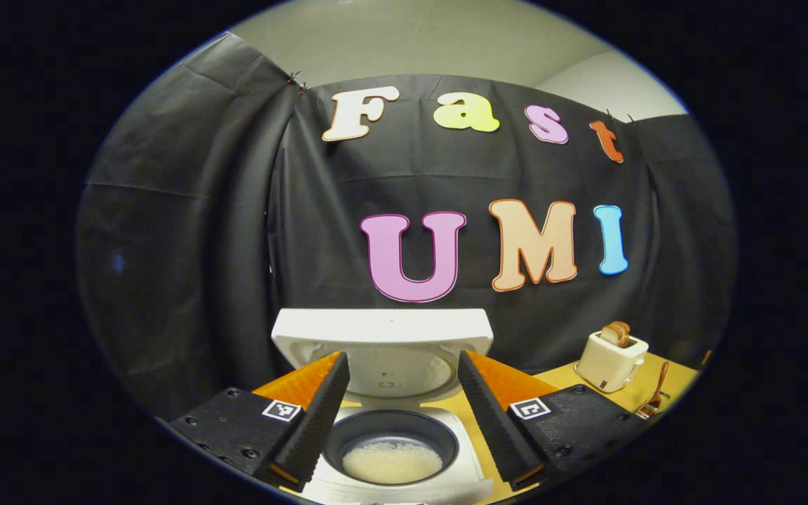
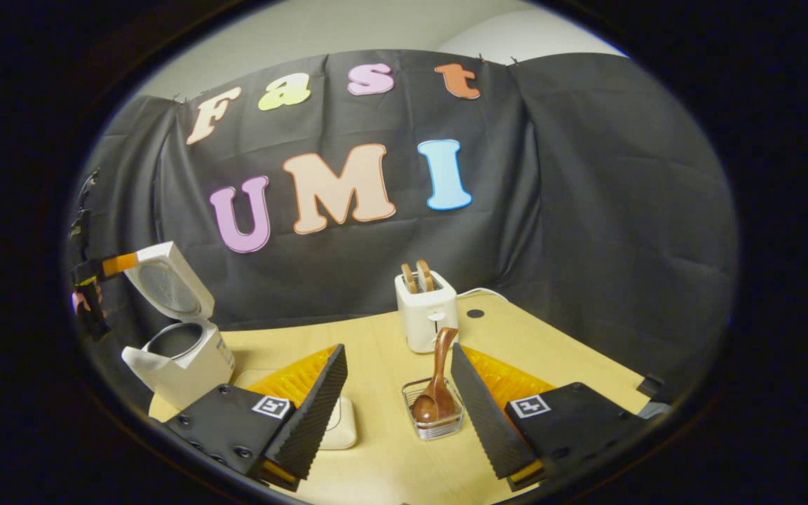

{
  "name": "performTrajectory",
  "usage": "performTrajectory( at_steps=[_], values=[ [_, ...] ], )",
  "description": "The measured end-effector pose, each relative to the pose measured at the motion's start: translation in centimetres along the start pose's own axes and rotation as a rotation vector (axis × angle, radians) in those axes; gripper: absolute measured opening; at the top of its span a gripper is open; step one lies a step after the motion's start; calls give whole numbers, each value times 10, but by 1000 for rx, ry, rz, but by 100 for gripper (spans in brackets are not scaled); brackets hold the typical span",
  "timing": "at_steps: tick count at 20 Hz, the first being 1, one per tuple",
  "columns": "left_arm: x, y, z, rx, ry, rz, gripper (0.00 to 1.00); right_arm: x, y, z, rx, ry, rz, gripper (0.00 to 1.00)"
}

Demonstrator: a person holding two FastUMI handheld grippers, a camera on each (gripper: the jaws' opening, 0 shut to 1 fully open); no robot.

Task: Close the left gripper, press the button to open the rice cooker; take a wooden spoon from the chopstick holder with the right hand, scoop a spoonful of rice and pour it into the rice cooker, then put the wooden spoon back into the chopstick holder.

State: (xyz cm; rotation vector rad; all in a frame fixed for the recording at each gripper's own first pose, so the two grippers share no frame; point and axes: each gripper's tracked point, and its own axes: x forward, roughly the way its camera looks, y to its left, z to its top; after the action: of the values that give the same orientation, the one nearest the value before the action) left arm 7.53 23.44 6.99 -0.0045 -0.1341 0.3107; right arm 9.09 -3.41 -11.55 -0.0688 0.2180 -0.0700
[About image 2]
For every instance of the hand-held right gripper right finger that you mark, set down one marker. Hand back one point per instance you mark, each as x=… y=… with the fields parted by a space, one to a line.
x=485 y=414

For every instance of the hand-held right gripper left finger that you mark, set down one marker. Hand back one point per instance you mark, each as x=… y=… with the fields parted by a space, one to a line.
x=309 y=414

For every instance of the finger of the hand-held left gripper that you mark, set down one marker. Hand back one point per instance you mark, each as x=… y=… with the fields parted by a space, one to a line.
x=120 y=264

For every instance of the clear chopstick holder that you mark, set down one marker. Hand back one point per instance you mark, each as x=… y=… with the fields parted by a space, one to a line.
x=439 y=428

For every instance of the brown wooden spoon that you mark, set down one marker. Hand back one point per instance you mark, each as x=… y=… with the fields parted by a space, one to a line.
x=439 y=379

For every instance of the white rice cooker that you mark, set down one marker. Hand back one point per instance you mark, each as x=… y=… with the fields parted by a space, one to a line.
x=186 y=365

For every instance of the black round table grommet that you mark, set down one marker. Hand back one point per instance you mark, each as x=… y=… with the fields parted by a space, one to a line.
x=475 y=313

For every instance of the white toaster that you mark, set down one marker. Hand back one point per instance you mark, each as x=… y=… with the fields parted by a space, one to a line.
x=425 y=319

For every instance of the brown bread slice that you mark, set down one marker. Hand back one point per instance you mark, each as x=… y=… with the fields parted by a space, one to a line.
x=409 y=278
x=425 y=275

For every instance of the black table clip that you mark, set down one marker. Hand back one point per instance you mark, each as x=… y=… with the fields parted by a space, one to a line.
x=651 y=388

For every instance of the black backdrop cloth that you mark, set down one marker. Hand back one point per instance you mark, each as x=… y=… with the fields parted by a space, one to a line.
x=516 y=210

